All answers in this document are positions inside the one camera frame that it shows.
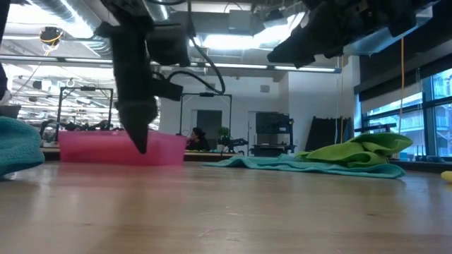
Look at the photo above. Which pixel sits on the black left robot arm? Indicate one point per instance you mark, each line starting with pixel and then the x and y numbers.
pixel 3 42

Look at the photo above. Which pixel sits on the person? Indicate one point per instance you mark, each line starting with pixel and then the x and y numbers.
pixel 197 140

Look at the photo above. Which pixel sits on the yellow microfiber towel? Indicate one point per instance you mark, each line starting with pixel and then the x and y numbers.
pixel 447 176

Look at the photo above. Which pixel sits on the silver ventilation duct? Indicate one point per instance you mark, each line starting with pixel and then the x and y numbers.
pixel 370 42

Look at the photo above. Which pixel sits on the pink plastic basket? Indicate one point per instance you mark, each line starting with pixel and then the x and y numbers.
pixel 106 148

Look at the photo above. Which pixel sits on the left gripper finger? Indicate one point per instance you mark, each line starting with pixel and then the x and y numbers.
pixel 137 123

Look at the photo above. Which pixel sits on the flat teal microfiber towel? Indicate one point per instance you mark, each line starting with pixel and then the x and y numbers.
pixel 282 166

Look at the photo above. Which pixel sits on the black background robot arm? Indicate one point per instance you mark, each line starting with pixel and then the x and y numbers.
pixel 234 144

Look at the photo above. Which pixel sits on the black window frame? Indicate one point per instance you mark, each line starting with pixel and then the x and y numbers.
pixel 427 106

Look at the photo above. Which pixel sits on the black mesh cart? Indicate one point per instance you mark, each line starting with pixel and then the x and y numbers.
pixel 374 127

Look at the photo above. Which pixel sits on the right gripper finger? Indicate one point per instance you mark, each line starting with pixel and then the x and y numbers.
pixel 293 53

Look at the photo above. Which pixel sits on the black background cabinet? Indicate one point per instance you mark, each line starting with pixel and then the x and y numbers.
pixel 272 127

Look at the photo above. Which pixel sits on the green microfiber towel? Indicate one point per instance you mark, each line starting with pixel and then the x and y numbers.
pixel 363 151

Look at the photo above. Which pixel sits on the black background workstation frame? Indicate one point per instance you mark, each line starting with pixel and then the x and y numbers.
pixel 84 88
pixel 206 94

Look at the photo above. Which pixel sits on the black hanging curtain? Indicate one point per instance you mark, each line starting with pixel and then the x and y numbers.
pixel 325 134

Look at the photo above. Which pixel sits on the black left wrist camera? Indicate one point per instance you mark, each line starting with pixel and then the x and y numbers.
pixel 167 44

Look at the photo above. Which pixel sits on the small green background plant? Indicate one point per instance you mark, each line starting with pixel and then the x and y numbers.
pixel 223 132

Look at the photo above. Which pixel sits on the crumpled teal microfiber towel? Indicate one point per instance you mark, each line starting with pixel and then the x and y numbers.
pixel 17 148

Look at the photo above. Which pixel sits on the long ceiling light fixture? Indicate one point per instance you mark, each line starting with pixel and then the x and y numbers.
pixel 282 68
pixel 53 60

